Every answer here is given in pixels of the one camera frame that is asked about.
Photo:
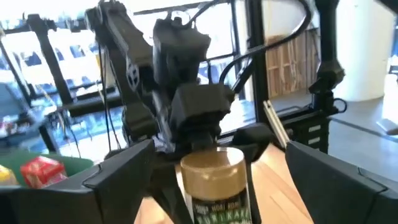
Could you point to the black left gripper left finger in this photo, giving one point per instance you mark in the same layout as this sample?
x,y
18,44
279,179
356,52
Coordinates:
x,y
93,199

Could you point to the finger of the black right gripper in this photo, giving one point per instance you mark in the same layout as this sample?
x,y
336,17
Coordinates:
x,y
253,140
168,186

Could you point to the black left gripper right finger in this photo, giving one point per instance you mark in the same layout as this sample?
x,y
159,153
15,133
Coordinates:
x,y
342,193

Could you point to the teal plastic bin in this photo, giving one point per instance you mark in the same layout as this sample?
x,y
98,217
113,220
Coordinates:
x,y
77,163

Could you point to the red snack box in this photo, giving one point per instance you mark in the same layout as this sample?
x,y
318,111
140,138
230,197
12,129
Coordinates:
x,y
43,171

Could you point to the small yellow box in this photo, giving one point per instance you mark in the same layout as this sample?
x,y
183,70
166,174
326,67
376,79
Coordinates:
x,y
6,175

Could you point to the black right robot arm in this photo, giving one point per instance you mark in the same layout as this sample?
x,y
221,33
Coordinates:
x,y
124,62

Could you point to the silver aluminium extrusion bar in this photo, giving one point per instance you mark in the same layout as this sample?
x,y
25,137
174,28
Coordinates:
x,y
276,124

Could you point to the wooden slatted panel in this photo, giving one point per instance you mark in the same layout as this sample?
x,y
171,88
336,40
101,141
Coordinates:
x,y
292,62

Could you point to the black vertical post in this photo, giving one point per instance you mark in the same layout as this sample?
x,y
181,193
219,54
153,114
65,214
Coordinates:
x,y
257,62

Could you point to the black window frame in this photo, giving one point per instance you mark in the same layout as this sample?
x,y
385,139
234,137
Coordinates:
x,y
49,56

